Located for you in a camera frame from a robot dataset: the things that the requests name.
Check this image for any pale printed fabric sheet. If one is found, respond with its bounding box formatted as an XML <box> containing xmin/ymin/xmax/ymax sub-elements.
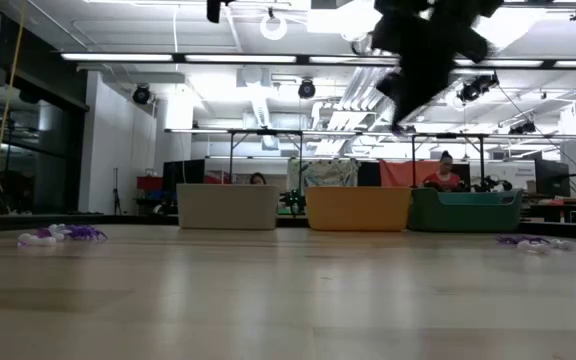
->
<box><xmin>287</xmin><ymin>158</ymin><xmax>362</xmax><ymax>191</ymax></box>

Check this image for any white plastic bin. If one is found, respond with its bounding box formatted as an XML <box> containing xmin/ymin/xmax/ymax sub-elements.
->
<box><xmin>176</xmin><ymin>182</ymin><xmax>280</xmax><ymax>231</ymax></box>

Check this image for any black tripod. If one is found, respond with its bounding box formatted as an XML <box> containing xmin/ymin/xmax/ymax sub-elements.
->
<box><xmin>111</xmin><ymin>167</ymin><xmax>123</xmax><ymax>216</ymax></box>

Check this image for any orange fabric sheet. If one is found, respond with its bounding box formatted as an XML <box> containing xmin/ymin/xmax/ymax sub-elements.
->
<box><xmin>378</xmin><ymin>159</ymin><xmax>442</xmax><ymax>189</ymax></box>

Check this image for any black background monitor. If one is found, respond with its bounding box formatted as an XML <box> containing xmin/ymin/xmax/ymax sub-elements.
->
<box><xmin>161</xmin><ymin>158</ymin><xmax>207</xmax><ymax>202</ymax></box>
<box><xmin>534</xmin><ymin>158</ymin><xmax>572</xmax><ymax>199</ymax></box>

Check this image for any black overhead camera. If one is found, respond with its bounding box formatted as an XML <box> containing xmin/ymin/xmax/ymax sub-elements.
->
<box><xmin>507</xmin><ymin>119</ymin><xmax>537</xmax><ymax>136</ymax></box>
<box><xmin>455</xmin><ymin>73</ymin><xmax>500</xmax><ymax>104</ymax></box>

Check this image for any background black rig frame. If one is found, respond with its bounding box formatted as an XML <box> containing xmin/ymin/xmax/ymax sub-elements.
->
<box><xmin>410</xmin><ymin>132</ymin><xmax>487</xmax><ymax>189</ymax></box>
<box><xmin>227</xmin><ymin>128</ymin><xmax>305</xmax><ymax>196</ymax></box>

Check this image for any green plastic bin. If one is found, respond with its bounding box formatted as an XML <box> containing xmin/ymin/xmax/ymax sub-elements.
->
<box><xmin>407</xmin><ymin>187</ymin><xmax>525</xmax><ymax>234</ymax></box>

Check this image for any orange plastic bin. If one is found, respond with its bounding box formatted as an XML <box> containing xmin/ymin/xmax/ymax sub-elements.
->
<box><xmin>305</xmin><ymin>185</ymin><xmax>413</xmax><ymax>232</ymax></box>

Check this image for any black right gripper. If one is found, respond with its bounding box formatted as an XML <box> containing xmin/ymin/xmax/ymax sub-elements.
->
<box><xmin>370</xmin><ymin>0</ymin><xmax>505</xmax><ymax>132</ymax></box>

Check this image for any white ring light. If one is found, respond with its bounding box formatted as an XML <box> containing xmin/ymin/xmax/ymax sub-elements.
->
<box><xmin>259</xmin><ymin>13</ymin><xmax>289</xmax><ymax>42</ymax></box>

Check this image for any black round ceiling fixture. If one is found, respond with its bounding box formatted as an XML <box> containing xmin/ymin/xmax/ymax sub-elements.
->
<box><xmin>297</xmin><ymin>78</ymin><xmax>317</xmax><ymax>100</ymax></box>
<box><xmin>131</xmin><ymin>83</ymin><xmax>152</xmax><ymax>106</ymax></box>

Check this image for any red storage box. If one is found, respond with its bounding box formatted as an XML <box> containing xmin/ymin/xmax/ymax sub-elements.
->
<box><xmin>135</xmin><ymin>175</ymin><xmax>165</xmax><ymax>193</ymax></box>

